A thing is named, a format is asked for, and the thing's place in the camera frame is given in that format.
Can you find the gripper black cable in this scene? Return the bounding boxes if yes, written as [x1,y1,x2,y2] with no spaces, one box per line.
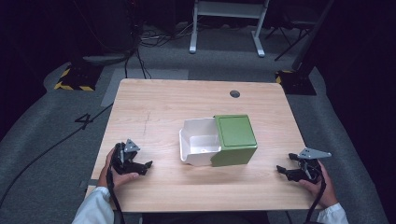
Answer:
[304,174,327,224]
[106,166,126,224]

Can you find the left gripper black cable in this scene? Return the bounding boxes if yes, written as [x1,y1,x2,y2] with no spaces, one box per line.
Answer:
[106,166,126,224]

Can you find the tangle of floor cables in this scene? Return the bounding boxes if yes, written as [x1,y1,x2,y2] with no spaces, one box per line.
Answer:
[124,21,195,80]

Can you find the black stand yellow striped base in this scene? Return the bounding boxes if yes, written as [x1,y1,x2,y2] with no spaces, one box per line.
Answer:
[53,62,104,92]
[275,0,335,96]

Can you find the person's white sleeve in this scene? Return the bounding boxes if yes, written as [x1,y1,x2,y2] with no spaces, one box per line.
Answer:
[71,186,116,224]
[316,203,349,224]

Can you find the black tripod stand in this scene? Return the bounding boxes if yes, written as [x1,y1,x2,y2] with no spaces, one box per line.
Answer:
[264,12,316,62]

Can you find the person's right white sleeve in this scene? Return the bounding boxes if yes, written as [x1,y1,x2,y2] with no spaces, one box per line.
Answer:
[316,203,349,224]

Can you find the person's left white sleeve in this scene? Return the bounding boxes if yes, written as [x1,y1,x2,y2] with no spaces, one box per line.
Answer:
[71,186,116,224]

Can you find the green drawer case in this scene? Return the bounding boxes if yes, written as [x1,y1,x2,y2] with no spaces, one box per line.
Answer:
[210,114,259,168]

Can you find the person's left hand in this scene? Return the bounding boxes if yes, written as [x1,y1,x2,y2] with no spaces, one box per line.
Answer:
[96,147,140,189]

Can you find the person's right hand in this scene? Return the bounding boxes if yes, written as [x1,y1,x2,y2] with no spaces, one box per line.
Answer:
[298,161,339,210]

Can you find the person's dark pants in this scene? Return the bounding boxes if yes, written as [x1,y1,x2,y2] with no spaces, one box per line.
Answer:
[141,211,271,224]

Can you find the white plastic drawer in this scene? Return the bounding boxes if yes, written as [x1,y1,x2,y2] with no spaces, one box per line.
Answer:
[178,117,222,167]

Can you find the white metal table frame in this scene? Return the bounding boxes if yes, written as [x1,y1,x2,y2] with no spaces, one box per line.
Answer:
[189,0,271,58]

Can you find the long black floor cable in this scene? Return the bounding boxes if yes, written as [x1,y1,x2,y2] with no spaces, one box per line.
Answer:
[0,103,114,209]

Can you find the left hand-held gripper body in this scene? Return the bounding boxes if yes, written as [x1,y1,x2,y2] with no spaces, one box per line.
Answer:
[110,138,141,175]

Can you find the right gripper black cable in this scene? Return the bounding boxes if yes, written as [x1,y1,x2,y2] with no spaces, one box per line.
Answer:
[304,174,327,224]

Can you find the dark equipment on grey base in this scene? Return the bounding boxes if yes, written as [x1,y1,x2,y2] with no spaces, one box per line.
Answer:
[81,0,144,67]

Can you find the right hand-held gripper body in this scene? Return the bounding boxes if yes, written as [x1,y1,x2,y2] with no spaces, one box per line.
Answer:
[296,147,332,185]

